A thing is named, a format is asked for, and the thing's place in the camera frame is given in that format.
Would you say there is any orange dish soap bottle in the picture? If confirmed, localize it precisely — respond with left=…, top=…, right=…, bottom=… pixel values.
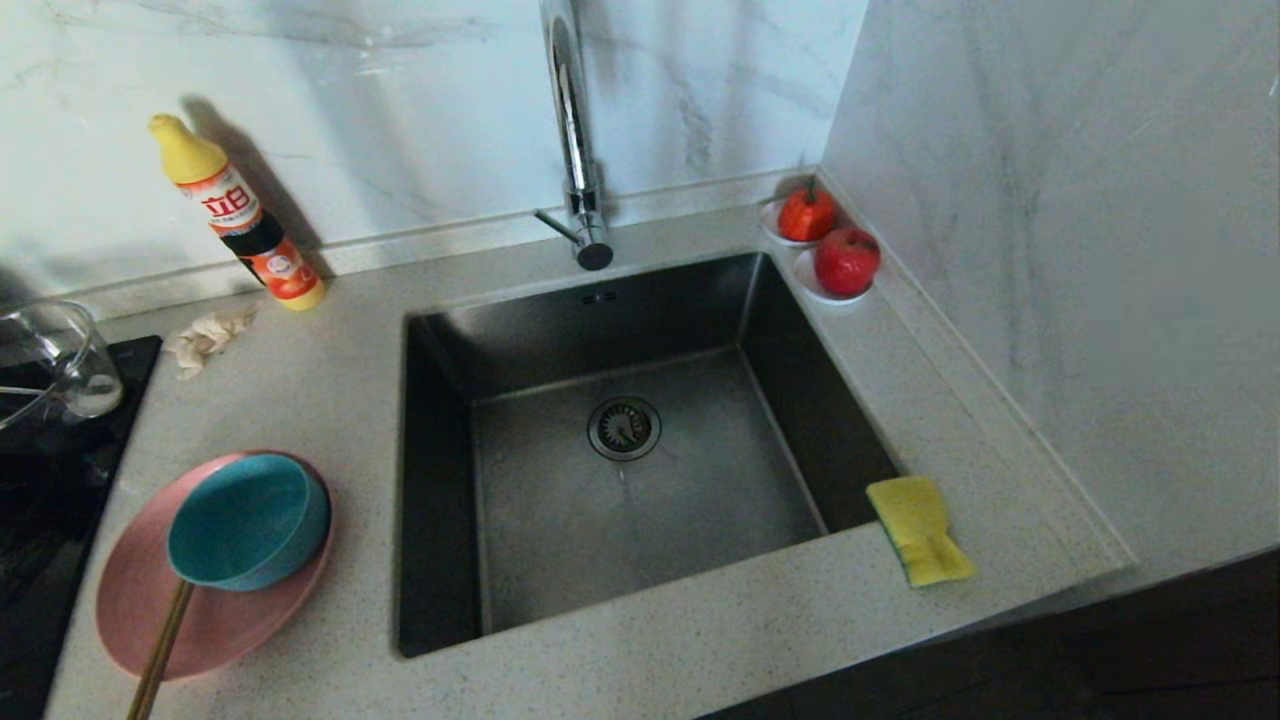
left=150, top=113, right=327, bottom=312

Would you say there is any red tomato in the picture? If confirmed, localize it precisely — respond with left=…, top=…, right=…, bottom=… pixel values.
left=778, top=182, right=839, bottom=242

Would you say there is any stainless steel sink basin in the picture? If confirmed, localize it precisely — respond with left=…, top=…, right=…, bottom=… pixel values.
left=395, top=250, right=903, bottom=659

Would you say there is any clear glass bowl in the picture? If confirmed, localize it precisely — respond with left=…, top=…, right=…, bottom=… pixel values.
left=0, top=300, right=125, bottom=433

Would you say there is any red apple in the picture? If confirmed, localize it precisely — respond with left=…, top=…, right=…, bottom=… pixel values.
left=814, top=226, right=883, bottom=298

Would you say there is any yellow green sponge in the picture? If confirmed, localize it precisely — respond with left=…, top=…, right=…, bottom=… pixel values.
left=866, top=475, right=976, bottom=589

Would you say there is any black cooktop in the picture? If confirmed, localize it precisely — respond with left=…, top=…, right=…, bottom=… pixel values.
left=0, top=335, right=164, bottom=720

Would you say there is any teal bowl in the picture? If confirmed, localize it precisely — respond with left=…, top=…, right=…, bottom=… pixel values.
left=165, top=455, right=331, bottom=593

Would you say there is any pink plate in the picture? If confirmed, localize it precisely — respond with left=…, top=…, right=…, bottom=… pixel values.
left=95, top=450, right=336, bottom=683

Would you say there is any brown wooden chopstick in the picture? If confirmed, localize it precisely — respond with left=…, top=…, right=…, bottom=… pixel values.
left=125, top=582, right=194, bottom=720

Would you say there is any round metal drain strainer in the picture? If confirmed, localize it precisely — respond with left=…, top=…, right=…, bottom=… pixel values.
left=587, top=395, right=663, bottom=462

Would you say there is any crumpled paper scrap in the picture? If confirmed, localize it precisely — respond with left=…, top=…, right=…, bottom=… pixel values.
left=165, top=303, right=261, bottom=382

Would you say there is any chrome faucet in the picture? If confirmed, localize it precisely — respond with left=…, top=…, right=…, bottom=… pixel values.
left=535, top=0, right=616, bottom=272

